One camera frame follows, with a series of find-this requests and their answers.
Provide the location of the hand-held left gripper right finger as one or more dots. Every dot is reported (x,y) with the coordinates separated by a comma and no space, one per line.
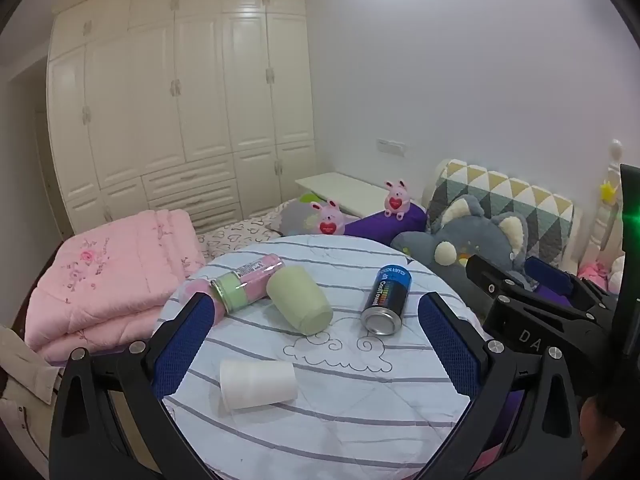
(447,340)

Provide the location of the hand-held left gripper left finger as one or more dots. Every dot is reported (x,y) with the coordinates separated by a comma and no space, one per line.
(180,345)

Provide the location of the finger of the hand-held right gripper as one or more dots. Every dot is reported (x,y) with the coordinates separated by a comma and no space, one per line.
(550,276)
(530,330)

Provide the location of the pale green cup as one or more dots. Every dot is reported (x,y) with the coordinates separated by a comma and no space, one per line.
(300,300)

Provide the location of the white cup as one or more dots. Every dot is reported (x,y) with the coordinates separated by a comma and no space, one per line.
(257,384)

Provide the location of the person's right hand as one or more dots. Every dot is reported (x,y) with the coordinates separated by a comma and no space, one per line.
(602,440)

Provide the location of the pink plush item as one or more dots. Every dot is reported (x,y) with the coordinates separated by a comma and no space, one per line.
(597,272)

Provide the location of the blue spray can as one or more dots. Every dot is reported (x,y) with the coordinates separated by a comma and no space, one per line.
(387,300)

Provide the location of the triangle pattern cushion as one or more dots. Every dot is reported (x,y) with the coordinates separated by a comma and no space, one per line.
(520,200)

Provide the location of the purple cloth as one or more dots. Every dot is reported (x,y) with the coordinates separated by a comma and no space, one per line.
(505,410)

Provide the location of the yellow crown ornament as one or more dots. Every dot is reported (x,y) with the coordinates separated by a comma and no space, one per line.
(609,192)

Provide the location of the pink and green bottle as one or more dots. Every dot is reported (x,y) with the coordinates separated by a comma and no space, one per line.
(247,282)

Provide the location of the grey elephant plush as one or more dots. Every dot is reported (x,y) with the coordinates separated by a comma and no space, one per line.
(465,240)

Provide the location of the folded pink quilt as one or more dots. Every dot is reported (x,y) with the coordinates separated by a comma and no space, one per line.
(110,280)

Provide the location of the heart print bed sheet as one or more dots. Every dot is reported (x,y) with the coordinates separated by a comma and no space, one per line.
(235,232)

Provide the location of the purple pillow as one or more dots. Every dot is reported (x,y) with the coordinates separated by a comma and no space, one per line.
(385,225)

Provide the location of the pink plush toy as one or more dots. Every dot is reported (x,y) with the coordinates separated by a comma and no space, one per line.
(327,217)
(397,201)

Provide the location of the beige jacket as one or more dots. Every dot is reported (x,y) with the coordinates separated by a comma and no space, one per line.
(25,380)

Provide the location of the grey pillow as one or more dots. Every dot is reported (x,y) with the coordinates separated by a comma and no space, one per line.
(295,212)

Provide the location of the white bedside table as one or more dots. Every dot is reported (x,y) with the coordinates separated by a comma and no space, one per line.
(345,192)

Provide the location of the cream white wardrobe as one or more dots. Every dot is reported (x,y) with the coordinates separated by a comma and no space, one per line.
(190,90)

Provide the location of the white wall socket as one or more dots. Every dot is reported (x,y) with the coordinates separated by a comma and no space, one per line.
(391,145)

